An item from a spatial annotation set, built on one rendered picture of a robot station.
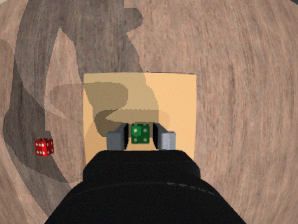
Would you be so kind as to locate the green die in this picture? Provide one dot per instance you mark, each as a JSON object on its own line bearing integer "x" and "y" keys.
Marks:
{"x": 140, "y": 134}

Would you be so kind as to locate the dark red die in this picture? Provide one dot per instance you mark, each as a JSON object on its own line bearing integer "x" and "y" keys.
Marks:
{"x": 44, "y": 147}

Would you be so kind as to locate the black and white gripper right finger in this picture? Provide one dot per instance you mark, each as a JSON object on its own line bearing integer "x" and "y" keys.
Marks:
{"x": 163, "y": 139}

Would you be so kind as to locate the tan square mat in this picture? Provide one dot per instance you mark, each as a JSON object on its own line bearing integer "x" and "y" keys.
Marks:
{"x": 110, "y": 99}

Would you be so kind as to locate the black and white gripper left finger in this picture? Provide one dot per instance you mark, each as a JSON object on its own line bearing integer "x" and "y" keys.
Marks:
{"x": 114, "y": 138}

